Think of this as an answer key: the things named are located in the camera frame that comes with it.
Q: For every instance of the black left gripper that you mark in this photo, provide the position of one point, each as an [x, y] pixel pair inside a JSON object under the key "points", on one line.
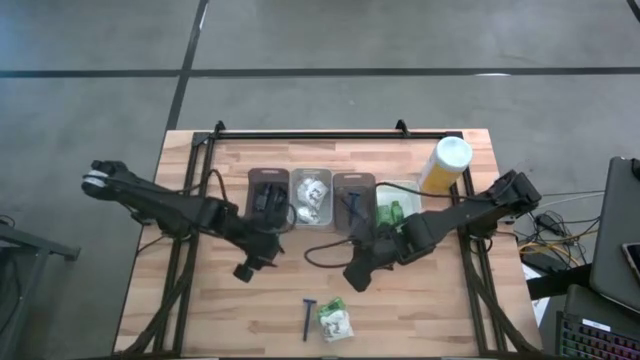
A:
{"points": [[262, 240]]}

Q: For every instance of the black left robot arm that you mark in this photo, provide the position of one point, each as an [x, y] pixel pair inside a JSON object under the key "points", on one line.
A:
{"points": [[165, 205]]}

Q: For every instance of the black aluminium table frame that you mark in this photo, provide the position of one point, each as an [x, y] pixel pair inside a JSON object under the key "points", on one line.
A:
{"points": [[325, 135]]}

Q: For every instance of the backlit keyboard laptop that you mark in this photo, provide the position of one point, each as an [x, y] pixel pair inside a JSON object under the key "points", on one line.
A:
{"points": [[595, 340]]}

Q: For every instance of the white paper sheet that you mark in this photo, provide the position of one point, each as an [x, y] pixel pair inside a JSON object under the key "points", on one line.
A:
{"points": [[539, 305]]}

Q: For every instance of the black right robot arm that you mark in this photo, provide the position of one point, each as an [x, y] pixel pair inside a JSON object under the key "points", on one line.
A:
{"points": [[465, 212]]}

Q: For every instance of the cotton swab plastic bag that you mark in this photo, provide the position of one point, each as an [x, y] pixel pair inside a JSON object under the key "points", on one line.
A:
{"points": [[312, 192], [307, 215], [336, 327]]}

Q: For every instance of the grey metal stand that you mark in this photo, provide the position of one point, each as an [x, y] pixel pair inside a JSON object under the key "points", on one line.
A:
{"points": [[30, 245]]}

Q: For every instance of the black power brick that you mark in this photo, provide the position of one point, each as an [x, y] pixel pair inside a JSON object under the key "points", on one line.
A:
{"points": [[539, 262]]}

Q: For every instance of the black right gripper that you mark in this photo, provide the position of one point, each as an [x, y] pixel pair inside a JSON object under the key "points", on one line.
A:
{"points": [[395, 245]]}

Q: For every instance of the black power adapter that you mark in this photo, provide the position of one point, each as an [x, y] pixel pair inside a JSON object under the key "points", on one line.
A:
{"points": [[549, 224]]}

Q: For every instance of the white plastic bin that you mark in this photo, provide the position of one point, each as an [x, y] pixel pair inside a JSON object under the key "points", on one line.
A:
{"points": [[412, 192]]}

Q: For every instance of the clear plastic bin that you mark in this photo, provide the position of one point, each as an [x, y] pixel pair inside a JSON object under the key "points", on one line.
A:
{"points": [[325, 220]]}

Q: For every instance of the black smartphone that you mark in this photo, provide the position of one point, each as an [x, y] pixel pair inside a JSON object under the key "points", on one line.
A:
{"points": [[632, 260]]}

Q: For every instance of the grey closed laptop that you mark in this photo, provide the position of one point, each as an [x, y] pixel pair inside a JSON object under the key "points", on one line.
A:
{"points": [[615, 230]]}

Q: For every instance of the small green bottle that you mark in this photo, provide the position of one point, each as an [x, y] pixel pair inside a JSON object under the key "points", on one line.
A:
{"points": [[332, 304], [397, 210], [383, 215]]}

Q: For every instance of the white yellow wipes canister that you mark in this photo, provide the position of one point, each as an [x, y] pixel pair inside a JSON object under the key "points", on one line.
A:
{"points": [[442, 167]]}

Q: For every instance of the smoke grey plastic bin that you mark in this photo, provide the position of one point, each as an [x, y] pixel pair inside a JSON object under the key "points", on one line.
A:
{"points": [[260, 175], [365, 190]]}

